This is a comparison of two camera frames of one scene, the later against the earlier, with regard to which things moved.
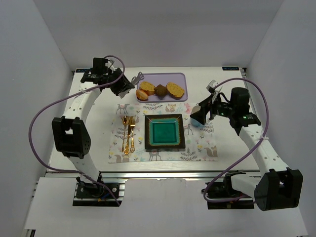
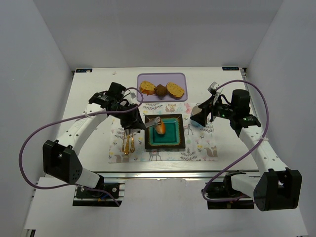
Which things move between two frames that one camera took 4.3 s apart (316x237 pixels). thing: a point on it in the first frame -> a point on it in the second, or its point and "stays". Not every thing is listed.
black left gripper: [121, 84] -> [132, 124]
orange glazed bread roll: [141, 95] -> [160, 128]
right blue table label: [230, 68] stays
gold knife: [127, 149] stays
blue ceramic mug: [196, 122] stays
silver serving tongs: [140, 76] -> [153, 122]
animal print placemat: [127, 137] stays
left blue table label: [83, 70] stays
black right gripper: [206, 108] stays
